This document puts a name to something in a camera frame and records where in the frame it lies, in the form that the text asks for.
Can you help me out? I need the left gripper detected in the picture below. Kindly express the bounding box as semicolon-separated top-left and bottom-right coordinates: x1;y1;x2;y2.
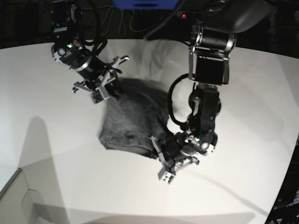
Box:
148;134;199;184

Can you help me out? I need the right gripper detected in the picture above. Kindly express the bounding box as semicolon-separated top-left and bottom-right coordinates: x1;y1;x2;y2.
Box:
72;56;130;104

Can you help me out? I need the grey long-sleeve t-shirt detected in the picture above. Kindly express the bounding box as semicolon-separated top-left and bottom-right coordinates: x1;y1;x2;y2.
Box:
99;78;170;159

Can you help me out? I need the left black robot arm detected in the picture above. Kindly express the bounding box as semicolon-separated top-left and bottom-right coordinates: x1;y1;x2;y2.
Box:
150;0;277;183

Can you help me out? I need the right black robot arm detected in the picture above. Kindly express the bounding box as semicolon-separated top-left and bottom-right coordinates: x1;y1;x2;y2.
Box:
51;0;129;104

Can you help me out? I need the blue plastic box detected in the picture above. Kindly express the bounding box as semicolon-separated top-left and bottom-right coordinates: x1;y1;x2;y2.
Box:
113;0;179;10

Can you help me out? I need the black power strip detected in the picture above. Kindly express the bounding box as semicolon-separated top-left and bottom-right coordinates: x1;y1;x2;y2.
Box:
176;11;200;21

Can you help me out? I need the grey side table panel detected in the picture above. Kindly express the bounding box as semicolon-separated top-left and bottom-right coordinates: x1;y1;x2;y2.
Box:
0;169;41;224

